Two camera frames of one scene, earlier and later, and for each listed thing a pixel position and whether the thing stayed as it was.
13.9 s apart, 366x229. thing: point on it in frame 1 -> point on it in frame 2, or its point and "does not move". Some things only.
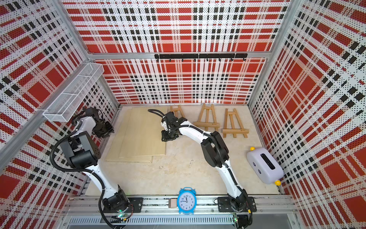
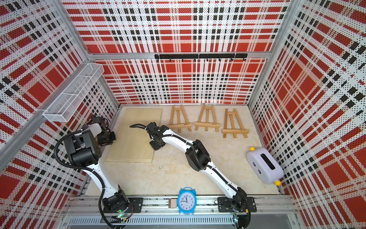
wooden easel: x=233 y=124 does not move
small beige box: x=172 y=202 does not move
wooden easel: x=207 y=118 does not move
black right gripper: x=166 y=138 -> x=155 y=148
